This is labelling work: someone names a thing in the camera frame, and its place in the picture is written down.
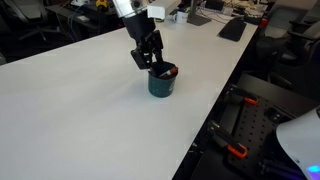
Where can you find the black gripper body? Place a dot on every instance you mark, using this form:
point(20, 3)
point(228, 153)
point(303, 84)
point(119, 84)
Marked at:
point(140, 28)

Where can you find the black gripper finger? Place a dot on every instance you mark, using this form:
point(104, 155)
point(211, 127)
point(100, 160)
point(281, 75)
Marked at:
point(141, 60)
point(158, 46)

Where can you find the red dry erase marker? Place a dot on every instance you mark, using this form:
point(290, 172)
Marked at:
point(172, 70)

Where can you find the dark blue enamel mug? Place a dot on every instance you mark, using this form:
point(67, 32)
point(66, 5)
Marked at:
point(161, 88)

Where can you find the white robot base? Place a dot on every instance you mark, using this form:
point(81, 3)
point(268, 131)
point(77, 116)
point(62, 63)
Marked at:
point(300, 140)

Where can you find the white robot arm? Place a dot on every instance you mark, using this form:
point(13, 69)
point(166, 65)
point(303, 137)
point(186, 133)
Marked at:
point(128, 6)

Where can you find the white ceramic mug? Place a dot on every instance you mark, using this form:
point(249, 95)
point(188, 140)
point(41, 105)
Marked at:
point(181, 17)

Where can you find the yellow tool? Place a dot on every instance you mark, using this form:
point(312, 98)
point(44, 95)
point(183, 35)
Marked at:
point(102, 3)

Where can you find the grey monitor stand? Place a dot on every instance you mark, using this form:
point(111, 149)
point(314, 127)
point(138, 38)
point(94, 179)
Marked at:
point(198, 18)

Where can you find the black keyboard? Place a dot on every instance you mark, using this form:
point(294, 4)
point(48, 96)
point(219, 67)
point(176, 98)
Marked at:
point(233, 30)

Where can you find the grey office chair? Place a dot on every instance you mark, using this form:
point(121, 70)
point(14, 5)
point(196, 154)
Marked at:
point(30, 10)

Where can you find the black office chair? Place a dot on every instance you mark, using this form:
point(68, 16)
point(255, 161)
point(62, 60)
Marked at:
point(283, 50)

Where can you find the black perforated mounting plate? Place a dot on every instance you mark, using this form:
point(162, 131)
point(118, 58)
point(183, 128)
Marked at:
point(256, 130)

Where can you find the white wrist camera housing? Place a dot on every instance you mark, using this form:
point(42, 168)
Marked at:
point(156, 11)

